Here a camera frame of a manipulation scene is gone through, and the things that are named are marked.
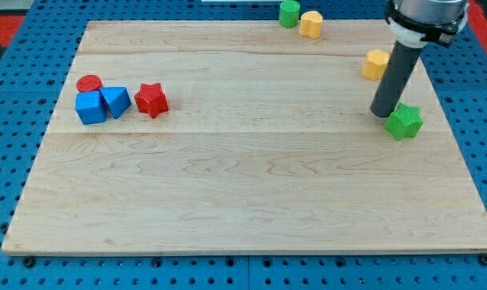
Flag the blue cube block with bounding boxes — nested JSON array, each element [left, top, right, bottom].
[[75, 91, 106, 125]]

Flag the blue triangle block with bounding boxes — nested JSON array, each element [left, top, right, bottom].
[[100, 87, 132, 119]]

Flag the red star block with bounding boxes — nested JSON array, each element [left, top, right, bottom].
[[134, 83, 169, 118]]

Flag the yellow heart block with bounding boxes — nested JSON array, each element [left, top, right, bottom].
[[299, 10, 324, 39]]

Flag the green cylinder block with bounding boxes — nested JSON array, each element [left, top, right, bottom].
[[279, 0, 300, 28]]

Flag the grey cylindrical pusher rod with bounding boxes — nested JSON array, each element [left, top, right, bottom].
[[370, 41, 423, 118]]

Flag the yellow hexagon block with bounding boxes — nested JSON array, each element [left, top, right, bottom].
[[361, 49, 390, 81]]

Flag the red cylinder block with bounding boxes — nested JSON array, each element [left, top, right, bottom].
[[76, 74, 103, 93]]

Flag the green star block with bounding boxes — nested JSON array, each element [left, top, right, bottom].
[[385, 102, 423, 140]]

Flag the wooden board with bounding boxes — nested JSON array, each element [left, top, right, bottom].
[[2, 20, 487, 257]]

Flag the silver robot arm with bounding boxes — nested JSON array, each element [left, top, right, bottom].
[[370, 0, 468, 118]]

